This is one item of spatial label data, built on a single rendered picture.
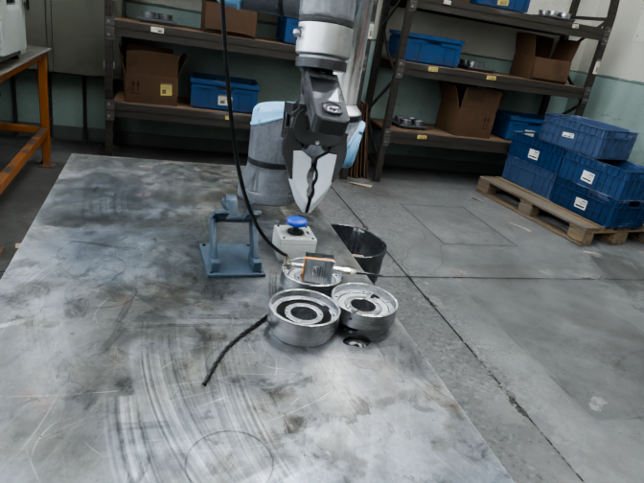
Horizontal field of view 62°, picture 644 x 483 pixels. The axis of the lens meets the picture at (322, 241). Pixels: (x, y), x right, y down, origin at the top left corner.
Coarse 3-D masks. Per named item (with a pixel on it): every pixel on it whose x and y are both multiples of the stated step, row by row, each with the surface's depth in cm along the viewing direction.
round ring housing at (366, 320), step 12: (336, 288) 85; (348, 288) 87; (360, 288) 88; (372, 288) 87; (336, 300) 83; (348, 300) 84; (360, 300) 85; (372, 300) 85; (384, 300) 86; (396, 300) 84; (348, 312) 79; (360, 312) 81; (372, 312) 81; (396, 312) 82; (348, 324) 79; (360, 324) 79; (372, 324) 79; (384, 324) 80; (372, 336) 80
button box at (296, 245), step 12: (276, 228) 102; (288, 228) 102; (300, 228) 104; (276, 240) 102; (288, 240) 99; (300, 240) 99; (312, 240) 100; (276, 252) 101; (288, 252) 100; (300, 252) 100; (312, 252) 101
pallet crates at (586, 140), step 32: (544, 128) 434; (576, 128) 407; (608, 128) 424; (512, 160) 470; (544, 160) 436; (576, 160) 407; (608, 160) 425; (480, 192) 476; (512, 192) 442; (544, 192) 438; (576, 192) 408; (608, 192) 382; (640, 192) 382; (544, 224) 412; (576, 224) 386; (608, 224) 384; (640, 224) 397
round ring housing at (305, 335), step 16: (272, 304) 79; (304, 304) 81; (336, 304) 80; (272, 320) 75; (288, 320) 73; (304, 320) 76; (336, 320) 76; (288, 336) 74; (304, 336) 74; (320, 336) 74
